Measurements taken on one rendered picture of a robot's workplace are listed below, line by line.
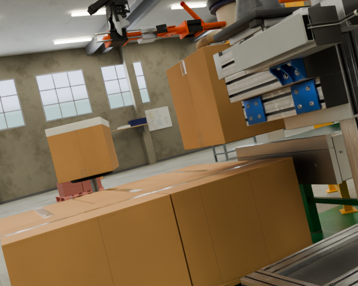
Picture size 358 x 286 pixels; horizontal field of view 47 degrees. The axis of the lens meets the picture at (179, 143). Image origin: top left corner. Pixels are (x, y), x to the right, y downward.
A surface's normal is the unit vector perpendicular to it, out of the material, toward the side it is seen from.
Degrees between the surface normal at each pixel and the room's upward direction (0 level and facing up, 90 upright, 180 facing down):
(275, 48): 90
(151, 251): 90
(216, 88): 90
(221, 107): 90
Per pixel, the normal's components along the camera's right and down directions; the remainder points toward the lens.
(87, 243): 0.41, -0.08
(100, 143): 0.07, 0.00
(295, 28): -0.86, 0.22
